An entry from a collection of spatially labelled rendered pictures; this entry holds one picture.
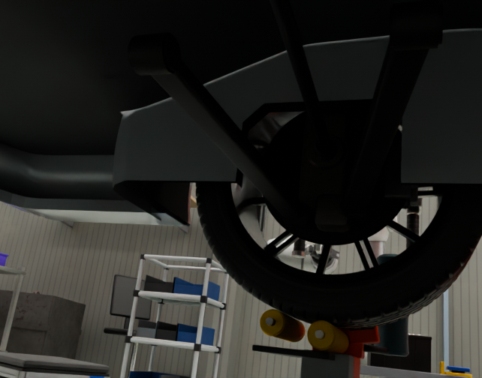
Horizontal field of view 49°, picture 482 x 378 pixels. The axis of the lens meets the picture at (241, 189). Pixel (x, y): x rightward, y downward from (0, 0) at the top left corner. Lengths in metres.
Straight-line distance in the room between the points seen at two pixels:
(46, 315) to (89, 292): 1.16
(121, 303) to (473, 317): 3.27
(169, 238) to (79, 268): 1.11
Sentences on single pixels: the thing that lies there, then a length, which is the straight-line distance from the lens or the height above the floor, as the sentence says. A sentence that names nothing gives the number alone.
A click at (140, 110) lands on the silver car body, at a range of 1.15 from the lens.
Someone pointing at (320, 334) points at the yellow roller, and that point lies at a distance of 1.07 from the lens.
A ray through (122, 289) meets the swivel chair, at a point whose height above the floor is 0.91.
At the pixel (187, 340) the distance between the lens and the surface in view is 3.41.
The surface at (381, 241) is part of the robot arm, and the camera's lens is 2.56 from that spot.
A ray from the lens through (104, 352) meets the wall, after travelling 5.95.
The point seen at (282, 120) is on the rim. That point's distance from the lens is 1.38.
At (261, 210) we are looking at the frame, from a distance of 1.46.
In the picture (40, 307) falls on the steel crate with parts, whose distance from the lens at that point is 5.08.
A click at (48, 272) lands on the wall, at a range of 6.45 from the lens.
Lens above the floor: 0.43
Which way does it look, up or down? 18 degrees up
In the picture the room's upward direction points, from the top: 7 degrees clockwise
